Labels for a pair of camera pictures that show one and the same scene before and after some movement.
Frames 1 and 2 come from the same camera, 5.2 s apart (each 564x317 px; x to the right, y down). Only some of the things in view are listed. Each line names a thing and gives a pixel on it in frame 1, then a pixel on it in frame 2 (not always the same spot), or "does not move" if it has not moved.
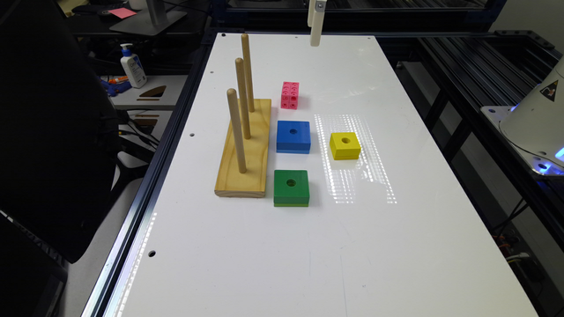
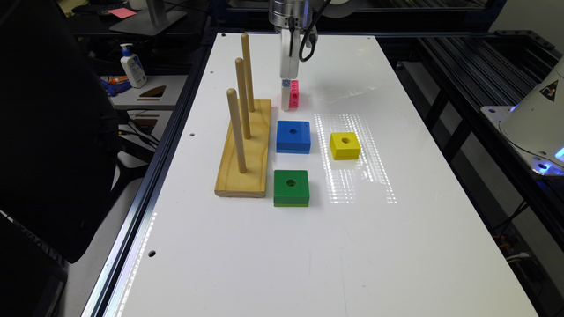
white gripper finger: (317, 22) → (289, 66)
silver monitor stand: (150, 22) does not move
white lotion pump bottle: (133, 68) does not move
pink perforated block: (290, 95) does not move
